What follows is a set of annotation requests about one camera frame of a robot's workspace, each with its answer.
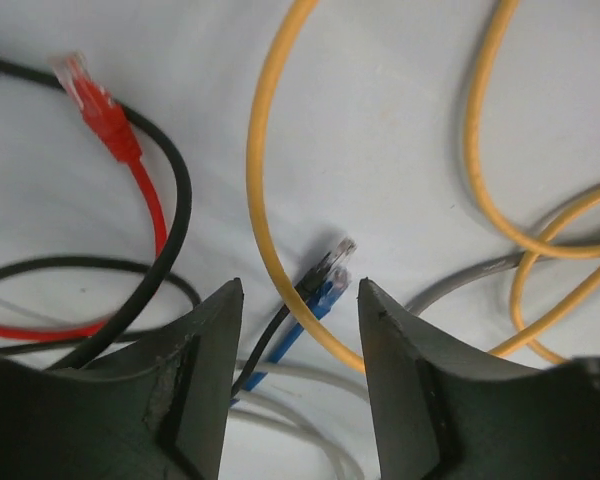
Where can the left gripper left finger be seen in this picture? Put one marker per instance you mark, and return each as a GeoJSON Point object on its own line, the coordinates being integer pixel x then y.
{"type": "Point", "coordinates": [155, 409]}

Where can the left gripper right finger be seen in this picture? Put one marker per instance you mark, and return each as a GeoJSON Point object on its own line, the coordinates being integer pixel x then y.
{"type": "Point", "coordinates": [443, 409]}

